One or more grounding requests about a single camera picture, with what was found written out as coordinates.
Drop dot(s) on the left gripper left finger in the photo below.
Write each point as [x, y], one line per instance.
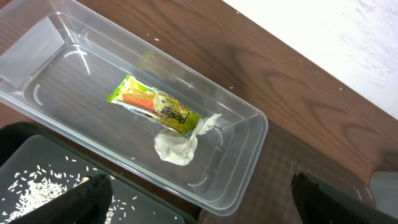
[86, 203]

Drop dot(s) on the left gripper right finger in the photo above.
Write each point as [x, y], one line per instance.
[319, 203]

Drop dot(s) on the white napkin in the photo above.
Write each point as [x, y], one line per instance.
[172, 147]

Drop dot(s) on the yellow green snack wrapper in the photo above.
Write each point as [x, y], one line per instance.
[156, 104]

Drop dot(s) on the grey dishwasher rack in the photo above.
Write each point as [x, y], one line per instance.
[384, 188]

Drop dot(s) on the brown serving tray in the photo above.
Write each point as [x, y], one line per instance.
[268, 197]

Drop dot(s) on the pile of rice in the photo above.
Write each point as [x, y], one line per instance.
[27, 188]

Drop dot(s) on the black plastic bin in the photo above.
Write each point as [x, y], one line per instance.
[24, 143]

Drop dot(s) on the clear plastic bin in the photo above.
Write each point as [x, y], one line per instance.
[59, 62]

